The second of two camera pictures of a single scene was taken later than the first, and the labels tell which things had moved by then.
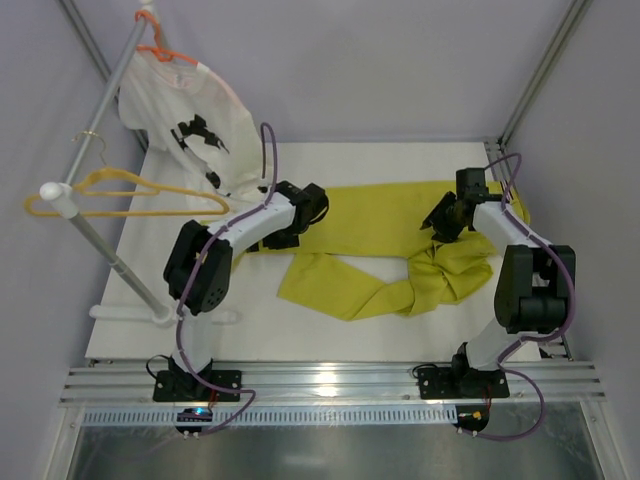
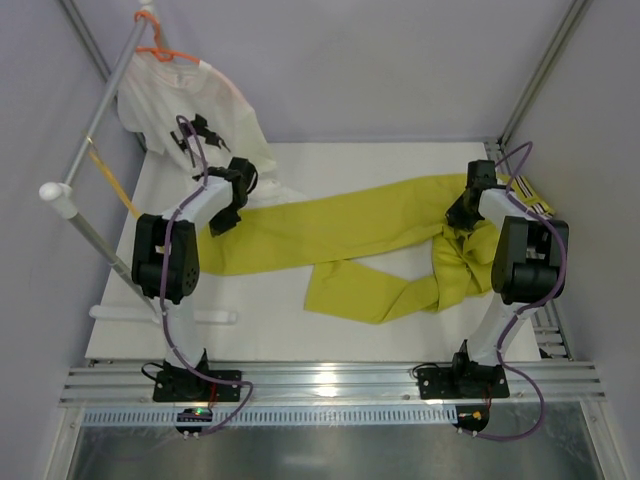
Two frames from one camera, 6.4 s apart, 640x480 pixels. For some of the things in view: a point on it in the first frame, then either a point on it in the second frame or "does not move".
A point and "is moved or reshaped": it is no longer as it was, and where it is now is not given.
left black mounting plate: x=184 y=386 does not move
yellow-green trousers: x=367 y=257 is moved or reshaped
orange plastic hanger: x=161 y=54 does not move
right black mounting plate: x=461 y=383 does not move
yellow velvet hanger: x=111 y=182 → x=121 y=193
